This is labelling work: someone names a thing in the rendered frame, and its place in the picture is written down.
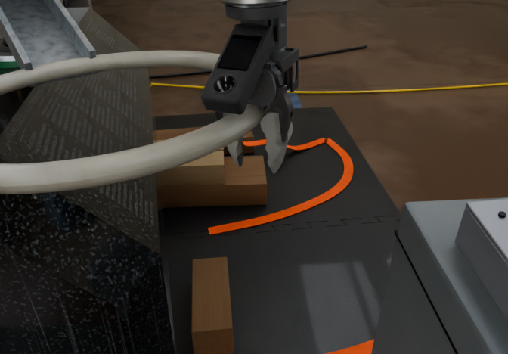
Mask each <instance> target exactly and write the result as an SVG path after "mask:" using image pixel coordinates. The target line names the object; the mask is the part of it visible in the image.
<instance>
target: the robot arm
mask: <svg viewBox="0 0 508 354"><path fill-rule="evenodd" d="M219 1H220V2H221V3H224V4H225V12H226V17H228V18H231V19H235V20H240V24H235V25H234V28H233V30H232V32H231V34H230V36H229V38H228V40H227V42H226V44H225V46H224V48H223V50H222V52H221V54H220V56H219V58H218V60H217V62H216V64H215V66H214V68H213V70H212V73H211V75H210V77H209V79H208V81H207V83H206V85H205V87H204V89H203V91H202V93H201V95H200V98H201V100H202V102H203V104H204V107H205V108H206V109H207V110H211V111H215V114H216V117H217V120H220V119H222V118H223V117H225V116H227V115H229V114H231V113H232V114H237V115H241V114H243V113H244V111H245V109H246V106H247V105H248V104H251V105H255V106H258V108H259V109H260V110H261V111H263V110H264V109H265V108H266V107H267V106H268V105H269V112H268V113H267V114H266V115H265V116H264V117H263V118H262V119H261V121H260V125H261V129H262V131H263V132H264V133H265V137H266V140H267V143H266V146H265V150H266V151H267V152H268V161H267V166H268V168H269V169H270V171H271V173H273V174H275V173H276V172H277V171H278V169H279V168H280V165H281V164H282V162H283V159H284V155H285V153H286V149H287V143H288V141H289V139H290V137H291V135H292V132H293V124H292V122H291V120H292V117H293V102H292V99H291V97H290V96H289V95H288V94H287V90H288V89H289V88H290V92H294V91H295V90H296V89H297V88H298V87H299V48H291V47H287V2H289V1H292V0H219ZM295 62H296V79H295V80H294V81H293V63H295ZM242 141H243V136H242V137H241V138H239V139H237V140H236V141H234V142H232V143H231V144H229V145H227V148H228V150H229V152H230V154H231V156H232V158H233V160H234V162H235V163H236V165H237V166H239V167H241V166H242V163H243V150H242V147H241V144H242Z"/></svg>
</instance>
